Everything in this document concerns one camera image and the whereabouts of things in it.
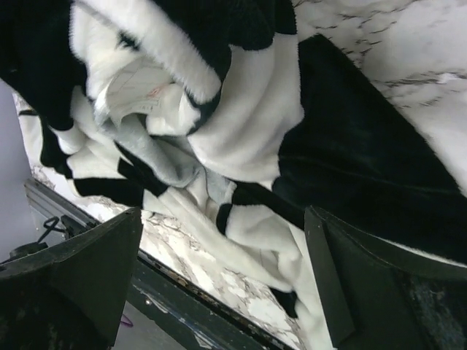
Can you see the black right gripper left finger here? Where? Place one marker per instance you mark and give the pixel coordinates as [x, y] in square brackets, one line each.
[71, 295]

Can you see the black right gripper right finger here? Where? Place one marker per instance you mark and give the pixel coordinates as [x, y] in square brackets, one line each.
[376, 295]

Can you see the black and white checkered pillowcase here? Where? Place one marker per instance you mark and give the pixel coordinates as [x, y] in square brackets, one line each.
[235, 117]

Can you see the black front mounting rail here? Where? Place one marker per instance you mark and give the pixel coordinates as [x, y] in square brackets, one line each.
[189, 315]

